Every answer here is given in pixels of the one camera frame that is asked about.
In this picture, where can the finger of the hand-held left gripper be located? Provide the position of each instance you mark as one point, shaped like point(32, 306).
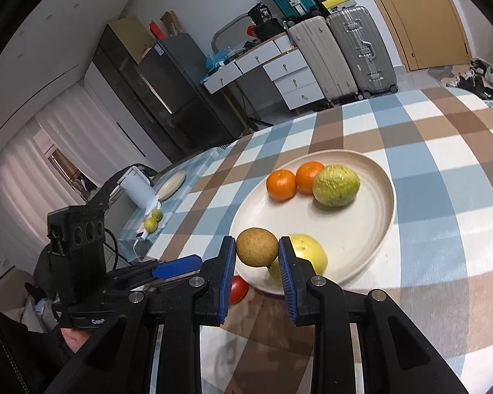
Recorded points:
point(176, 265)

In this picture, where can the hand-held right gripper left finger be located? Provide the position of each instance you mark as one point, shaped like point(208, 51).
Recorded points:
point(228, 279)

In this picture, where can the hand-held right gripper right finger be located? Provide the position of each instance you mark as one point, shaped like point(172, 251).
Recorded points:
point(289, 283)

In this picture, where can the yellow round fruit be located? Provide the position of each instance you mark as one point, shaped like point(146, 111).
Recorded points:
point(312, 252)

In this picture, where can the brown round fruit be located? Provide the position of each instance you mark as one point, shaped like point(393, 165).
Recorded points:
point(256, 247)

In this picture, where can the large cream plate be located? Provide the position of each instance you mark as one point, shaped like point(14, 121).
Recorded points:
point(353, 230)

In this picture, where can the orange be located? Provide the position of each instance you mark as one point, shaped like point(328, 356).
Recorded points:
point(282, 184)
point(309, 176)

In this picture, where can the green bumpy citrus fruit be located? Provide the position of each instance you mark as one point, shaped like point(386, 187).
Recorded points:
point(336, 185)

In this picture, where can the person's left forearm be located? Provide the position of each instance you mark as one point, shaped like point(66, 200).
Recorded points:
point(16, 357)

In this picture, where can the person's left hand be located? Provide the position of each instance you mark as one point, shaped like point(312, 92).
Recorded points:
point(76, 338)

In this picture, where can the red tomato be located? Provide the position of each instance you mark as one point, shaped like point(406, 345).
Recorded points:
point(238, 289)

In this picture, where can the white charger block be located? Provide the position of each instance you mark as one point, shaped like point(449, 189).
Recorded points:
point(142, 237)

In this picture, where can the light blue checkered tablecloth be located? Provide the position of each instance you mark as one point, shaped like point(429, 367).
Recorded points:
point(189, 209)

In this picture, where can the dark cloth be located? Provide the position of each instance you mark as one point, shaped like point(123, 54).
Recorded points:
point(107, 184)

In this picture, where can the small cream plate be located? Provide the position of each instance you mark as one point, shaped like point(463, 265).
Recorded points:
point(170, 183)

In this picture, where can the white kettle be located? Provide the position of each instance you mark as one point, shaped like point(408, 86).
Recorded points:
point(137, 184)

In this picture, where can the white curtain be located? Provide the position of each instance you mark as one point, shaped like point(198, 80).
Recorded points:
point(16, 172)

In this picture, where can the grey refrigerator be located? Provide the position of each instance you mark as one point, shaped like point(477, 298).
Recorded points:
point(176, 74)

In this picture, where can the dark wardrobe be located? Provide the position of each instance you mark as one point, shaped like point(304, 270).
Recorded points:
point(115, 69)

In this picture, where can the white desk with drawers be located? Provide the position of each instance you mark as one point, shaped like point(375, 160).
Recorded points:
point(289, 78)

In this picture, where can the blue plastic bag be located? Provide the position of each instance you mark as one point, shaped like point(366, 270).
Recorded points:
point(218, 58)

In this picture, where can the beige suitcase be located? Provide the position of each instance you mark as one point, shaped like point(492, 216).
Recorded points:
point(320, 57)

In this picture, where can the brown paper bag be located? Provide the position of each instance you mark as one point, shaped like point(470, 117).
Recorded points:
point(172, 22)

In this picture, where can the silver suitcase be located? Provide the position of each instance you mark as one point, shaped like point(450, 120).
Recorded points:
point(361, 49)

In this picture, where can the black bag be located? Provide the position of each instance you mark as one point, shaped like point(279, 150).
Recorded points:
point(271, 29)

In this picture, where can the grey door mat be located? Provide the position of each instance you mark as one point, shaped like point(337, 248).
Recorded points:
point(448, 76)

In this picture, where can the black box with white print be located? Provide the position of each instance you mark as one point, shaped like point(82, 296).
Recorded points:
point(259, 14)

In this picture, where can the pile of sneakers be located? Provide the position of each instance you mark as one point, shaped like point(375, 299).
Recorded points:
point(480, 78)

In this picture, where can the black and yellow shoe box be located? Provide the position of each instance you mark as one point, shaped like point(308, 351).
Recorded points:
point(339, 2)

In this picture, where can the wooden door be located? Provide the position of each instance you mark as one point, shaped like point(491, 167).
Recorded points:
point(419, 16)

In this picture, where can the grey curved metal frame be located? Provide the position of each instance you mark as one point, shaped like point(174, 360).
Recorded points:
point(226, 26)

